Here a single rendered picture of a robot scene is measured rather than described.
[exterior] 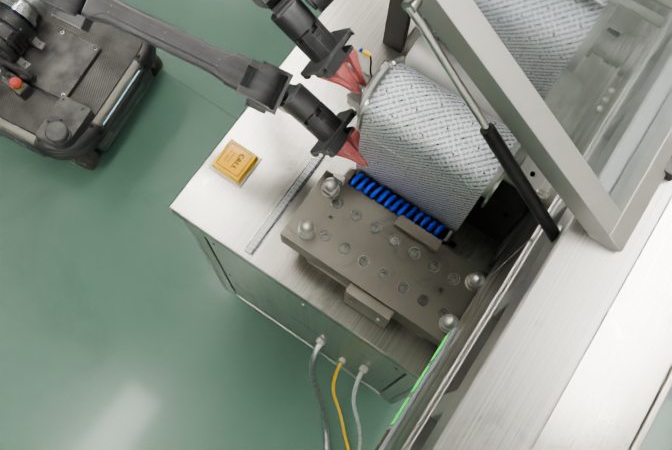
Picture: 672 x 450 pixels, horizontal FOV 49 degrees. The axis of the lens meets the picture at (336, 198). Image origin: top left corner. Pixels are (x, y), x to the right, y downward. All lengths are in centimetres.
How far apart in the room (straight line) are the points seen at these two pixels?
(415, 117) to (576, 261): 49
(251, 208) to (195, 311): 94
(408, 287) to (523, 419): 68
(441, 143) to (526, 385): 54
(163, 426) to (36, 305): 57
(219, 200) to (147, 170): 105
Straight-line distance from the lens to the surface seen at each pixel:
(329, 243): 142
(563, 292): 81
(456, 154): 122
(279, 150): 162
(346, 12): 178
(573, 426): 102
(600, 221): 79
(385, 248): 143
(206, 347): 245
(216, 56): 135
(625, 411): 104
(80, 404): 252
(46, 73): 257
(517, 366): 78
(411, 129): 122
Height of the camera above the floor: 241
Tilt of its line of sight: 72 degrees down
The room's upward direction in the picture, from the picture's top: 5 degrees clockwise
